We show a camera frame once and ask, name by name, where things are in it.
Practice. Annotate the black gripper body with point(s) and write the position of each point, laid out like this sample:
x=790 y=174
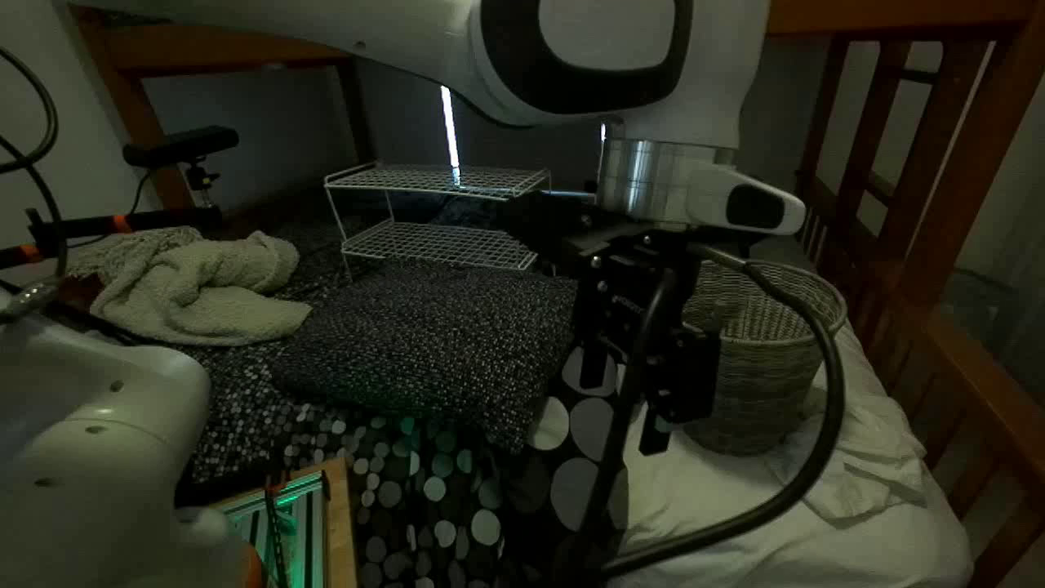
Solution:
x=635 y=283

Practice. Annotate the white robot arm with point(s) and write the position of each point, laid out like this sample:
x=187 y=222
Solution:
x=675 y=75

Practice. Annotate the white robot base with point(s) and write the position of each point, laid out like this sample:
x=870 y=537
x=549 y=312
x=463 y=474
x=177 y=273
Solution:
x=94 y=446

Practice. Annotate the grey woven basket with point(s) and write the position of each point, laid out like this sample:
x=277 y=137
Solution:
x=767 y=363

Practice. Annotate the black polka dot blanket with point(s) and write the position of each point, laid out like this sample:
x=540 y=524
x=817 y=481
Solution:
x=434 y=508

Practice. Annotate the light green towel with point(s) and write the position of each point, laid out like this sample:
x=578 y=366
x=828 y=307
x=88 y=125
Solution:
x=176 y=287

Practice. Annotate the white wire shelf rack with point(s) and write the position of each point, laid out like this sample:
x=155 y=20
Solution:
x=428 y=214

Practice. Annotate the wooden bunk bed frame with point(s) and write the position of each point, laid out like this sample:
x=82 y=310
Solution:
x=990 y=62

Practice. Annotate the black camera on stand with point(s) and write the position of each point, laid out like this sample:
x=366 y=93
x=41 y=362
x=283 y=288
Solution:
x=186 y=148

